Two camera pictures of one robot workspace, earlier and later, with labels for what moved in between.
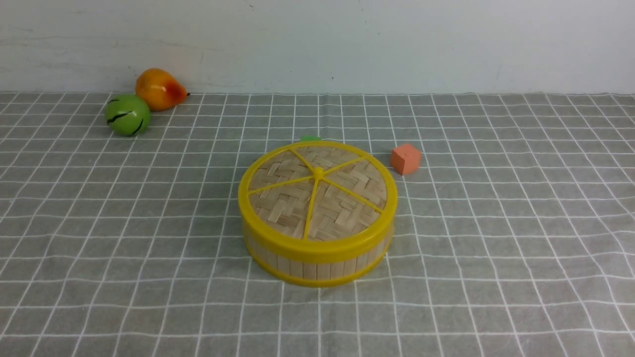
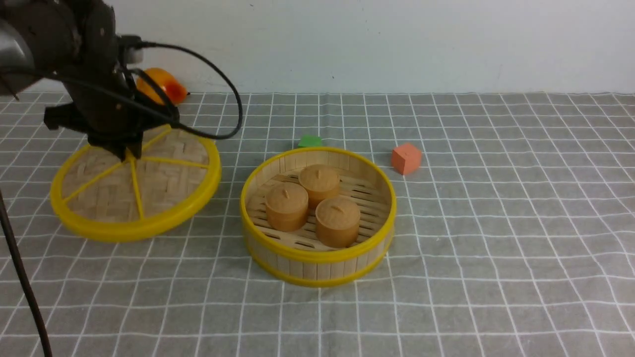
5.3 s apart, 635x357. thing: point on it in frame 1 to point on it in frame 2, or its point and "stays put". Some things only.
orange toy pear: [160, 90] stays put
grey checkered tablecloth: [515, 234] stays put
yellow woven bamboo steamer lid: [317, 200] to [174, 180]
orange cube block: [405, 159] stays put
